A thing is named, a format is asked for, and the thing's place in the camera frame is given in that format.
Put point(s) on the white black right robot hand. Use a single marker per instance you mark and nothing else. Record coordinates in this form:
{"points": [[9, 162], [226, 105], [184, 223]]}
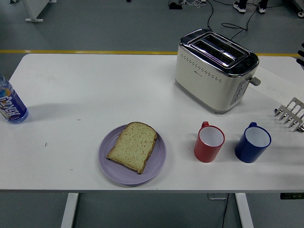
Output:
{"points": [[301, 58]]}

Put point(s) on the grey toaster lever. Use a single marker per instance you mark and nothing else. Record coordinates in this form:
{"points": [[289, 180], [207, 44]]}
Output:
{"points": [[255, 81]]}

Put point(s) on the bread slice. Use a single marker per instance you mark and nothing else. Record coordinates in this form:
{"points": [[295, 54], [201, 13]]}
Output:
{"points": [[133, 147]]}

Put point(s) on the purple plate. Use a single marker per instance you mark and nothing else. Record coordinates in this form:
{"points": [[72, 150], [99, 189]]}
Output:
{"points": [[118, 173]]}

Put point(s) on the white paper sheet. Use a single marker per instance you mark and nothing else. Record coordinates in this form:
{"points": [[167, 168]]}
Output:
{"points": [[273, 83]]}

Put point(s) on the white furniture foot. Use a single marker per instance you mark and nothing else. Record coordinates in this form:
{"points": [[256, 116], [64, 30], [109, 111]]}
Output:
{"points": [[301, 13]]}

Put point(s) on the metal toast rack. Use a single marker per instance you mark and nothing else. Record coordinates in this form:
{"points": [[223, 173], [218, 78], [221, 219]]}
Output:
{"points": [[291, 114]]}

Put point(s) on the person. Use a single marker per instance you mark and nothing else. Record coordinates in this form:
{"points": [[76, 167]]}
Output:
{"points": [[239, 6]]}

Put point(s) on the cream chrome toaster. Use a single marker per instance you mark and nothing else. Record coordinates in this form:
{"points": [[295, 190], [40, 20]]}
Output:
{"points": [[202, 80]]}

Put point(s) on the blue mug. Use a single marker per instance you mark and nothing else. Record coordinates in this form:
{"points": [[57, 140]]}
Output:
{"points": [[245, 150]]}

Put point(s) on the red mug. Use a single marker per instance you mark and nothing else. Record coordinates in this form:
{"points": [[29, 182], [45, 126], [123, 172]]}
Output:
{"points": [[204, 149]]}

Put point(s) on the black floor socket box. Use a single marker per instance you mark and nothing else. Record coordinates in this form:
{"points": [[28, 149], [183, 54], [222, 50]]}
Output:
{"points": [[175, 6]]}

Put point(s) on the black table control panel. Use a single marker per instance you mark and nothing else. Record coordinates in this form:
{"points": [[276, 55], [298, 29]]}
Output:
{"points": [[292, 196]]}

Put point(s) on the white table leg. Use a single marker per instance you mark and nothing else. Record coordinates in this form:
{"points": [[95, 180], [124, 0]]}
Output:
{"points": [[244, 211], [69, 211]]}

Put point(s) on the yellow floor tape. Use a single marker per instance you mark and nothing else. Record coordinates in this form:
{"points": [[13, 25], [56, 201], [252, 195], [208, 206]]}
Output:
{"points": [[71, 51]]}

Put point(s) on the white desk foot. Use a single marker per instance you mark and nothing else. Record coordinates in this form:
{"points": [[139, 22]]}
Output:
{"points": [[33, 14]]}

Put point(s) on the blue label water bottle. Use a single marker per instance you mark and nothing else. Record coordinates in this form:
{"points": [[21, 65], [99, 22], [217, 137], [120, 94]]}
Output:
{"points": [[12, 104]]}

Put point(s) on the clear bracket under table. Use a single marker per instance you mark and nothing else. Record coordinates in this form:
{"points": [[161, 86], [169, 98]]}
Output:
{"points": [[217, 196]]}

